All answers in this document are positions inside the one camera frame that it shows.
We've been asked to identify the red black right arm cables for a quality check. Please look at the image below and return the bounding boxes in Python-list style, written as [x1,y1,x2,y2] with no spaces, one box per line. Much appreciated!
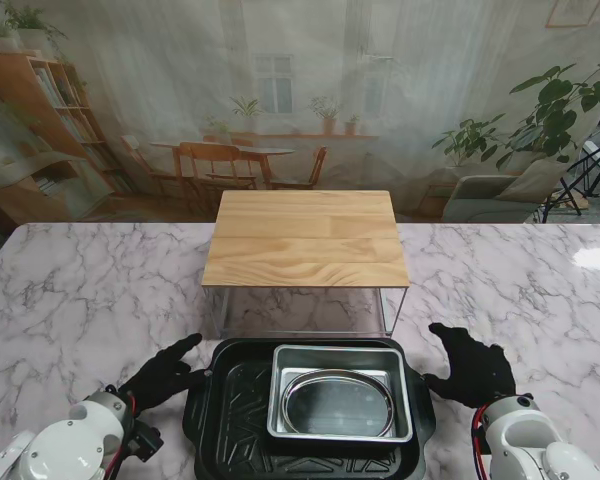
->
[472,404,491,461]

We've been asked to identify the black tripod stand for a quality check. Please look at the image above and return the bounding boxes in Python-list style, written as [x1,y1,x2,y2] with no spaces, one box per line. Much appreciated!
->
[539,132,600,224]

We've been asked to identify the silver rectangular baking tray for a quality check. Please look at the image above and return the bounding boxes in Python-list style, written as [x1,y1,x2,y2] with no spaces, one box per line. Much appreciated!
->
[265,343,414,444]

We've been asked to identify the printed room backdrop curtain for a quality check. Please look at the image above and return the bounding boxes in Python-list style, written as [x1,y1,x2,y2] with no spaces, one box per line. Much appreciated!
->
[0,0,600,226]

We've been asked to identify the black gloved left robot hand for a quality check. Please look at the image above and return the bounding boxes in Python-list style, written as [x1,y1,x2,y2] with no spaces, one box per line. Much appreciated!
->
[117,333,209,414]

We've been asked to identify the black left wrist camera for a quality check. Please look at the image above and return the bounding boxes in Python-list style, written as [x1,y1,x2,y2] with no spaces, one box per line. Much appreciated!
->
[129,419,164,464]

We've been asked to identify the red black left arm cables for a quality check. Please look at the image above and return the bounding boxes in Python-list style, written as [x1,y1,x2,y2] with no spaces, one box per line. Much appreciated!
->
[104,394,141,476]

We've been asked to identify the oval stainless steel plate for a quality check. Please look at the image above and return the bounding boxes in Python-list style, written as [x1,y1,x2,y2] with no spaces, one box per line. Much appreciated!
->
[279,368,394,435]

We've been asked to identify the red black arm cables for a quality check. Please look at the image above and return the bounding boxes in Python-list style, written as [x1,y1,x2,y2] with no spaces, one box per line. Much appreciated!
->
[472,404,491,461]
[104,394,141,476]

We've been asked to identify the black patterned baking tray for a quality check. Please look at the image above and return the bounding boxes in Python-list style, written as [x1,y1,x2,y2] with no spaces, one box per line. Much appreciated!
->
[182,337,437,480]

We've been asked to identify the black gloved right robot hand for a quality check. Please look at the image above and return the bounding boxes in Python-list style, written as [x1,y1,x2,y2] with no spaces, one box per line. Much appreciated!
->
[422,322,519,414]

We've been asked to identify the wooden shelf with metal legs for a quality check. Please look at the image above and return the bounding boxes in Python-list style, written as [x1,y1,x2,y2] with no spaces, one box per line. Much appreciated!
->
[200,189,412,337]

